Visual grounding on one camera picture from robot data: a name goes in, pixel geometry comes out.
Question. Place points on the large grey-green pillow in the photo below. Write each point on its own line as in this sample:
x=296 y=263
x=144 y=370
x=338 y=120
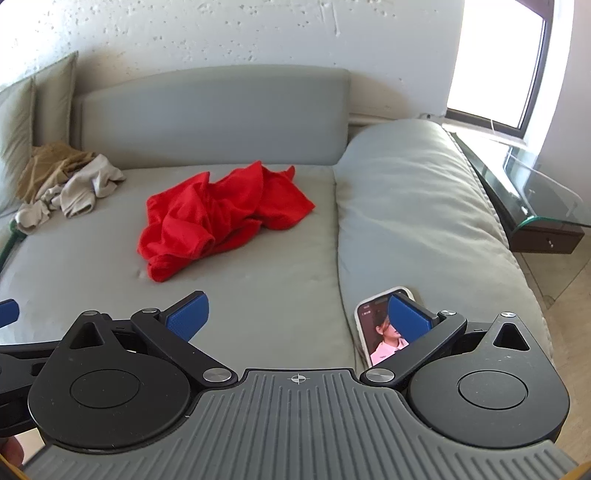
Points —
x=14 y=120

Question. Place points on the dark wooden drawer unit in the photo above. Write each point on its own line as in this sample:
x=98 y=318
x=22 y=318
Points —
x=540 y=237

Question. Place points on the grey bed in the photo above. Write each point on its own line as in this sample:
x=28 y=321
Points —
x=277 y=254

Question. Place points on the dark framed window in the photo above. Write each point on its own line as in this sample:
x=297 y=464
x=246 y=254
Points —
x=498 y=60

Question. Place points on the tan garment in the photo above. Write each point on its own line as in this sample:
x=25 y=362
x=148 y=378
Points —
x=46 y=166

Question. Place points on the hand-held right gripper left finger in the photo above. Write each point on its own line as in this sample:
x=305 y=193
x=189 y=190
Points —
x=189 y=318

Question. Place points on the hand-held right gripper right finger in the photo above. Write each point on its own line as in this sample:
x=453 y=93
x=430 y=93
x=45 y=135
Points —
x=408 y=318

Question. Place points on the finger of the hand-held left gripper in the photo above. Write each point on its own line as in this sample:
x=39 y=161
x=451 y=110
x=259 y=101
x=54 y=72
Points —
x=7 y=313
x=23 y=355

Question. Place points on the smartphone in white case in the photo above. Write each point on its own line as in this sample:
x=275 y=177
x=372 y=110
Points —
x=374 y=332

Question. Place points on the grey padded headboard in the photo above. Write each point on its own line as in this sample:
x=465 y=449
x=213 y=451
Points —
x=207 y=115

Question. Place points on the beige garment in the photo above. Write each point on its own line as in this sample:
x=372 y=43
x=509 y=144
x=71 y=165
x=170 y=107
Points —
x=83 y=184

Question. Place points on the red garment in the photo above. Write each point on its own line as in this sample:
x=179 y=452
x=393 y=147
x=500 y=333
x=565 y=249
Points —
x=207 y=217

